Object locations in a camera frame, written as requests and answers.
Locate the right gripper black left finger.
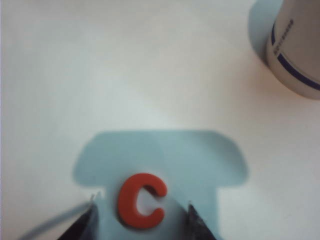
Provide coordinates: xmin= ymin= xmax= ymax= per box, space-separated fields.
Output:
xmin=18 ymin=191 xmax=103 ymax=240

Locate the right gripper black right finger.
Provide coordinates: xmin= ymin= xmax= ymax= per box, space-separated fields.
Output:
xmin=186 ymin=199 xmax=216 ymax=240

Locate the red letter c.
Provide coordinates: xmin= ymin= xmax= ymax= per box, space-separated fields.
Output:
xmin=116 ymin=172 xmax=168 ymax=230

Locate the white paper cup blue logo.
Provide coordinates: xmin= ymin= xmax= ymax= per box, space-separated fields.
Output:
xmin=265 ymin=0 xmax=320 ymax=101

